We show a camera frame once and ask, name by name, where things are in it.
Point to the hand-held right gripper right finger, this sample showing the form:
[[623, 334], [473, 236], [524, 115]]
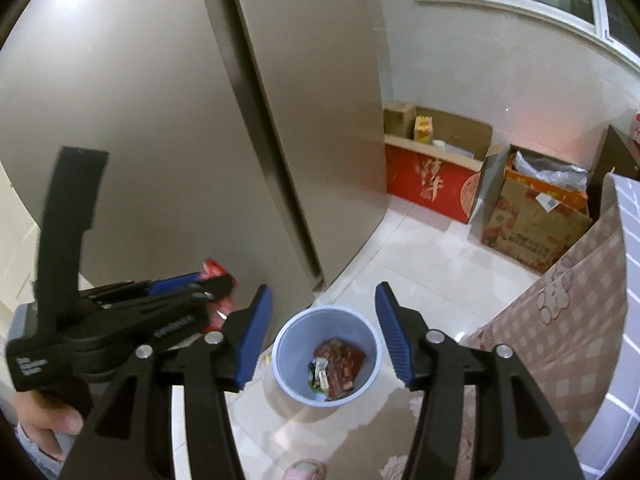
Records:
[[392, 330]]

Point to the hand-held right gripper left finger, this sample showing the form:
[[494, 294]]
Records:
[[257, 330]]

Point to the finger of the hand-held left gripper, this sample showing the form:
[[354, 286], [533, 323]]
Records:
[[170, 285], [220, 285]]

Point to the small red packet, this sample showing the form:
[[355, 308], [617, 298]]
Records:
[[212, 270]]

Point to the blue plastic trash bin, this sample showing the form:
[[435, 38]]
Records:
[[295, 350]]

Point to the large red snack bag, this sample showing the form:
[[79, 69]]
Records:
[[345, 365]]

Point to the black snack wrapper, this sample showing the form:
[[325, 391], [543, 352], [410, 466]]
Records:
[[314, 367]]

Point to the person's left hand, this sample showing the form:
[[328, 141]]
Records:
[[45, 410]]

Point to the red cardboard box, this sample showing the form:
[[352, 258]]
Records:
[[425, 185]]

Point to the pink checked table cover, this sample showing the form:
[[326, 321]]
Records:
[[550, 310]]

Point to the brown printed cardboard box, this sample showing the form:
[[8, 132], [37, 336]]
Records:
[[530, 230]]

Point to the champagne double-door refrigerator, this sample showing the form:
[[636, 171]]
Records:
[[125, 110]]

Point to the yellow carton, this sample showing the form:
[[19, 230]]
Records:
[[424, 129]]

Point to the small brown carton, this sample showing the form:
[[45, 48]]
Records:
[[399, 117]]

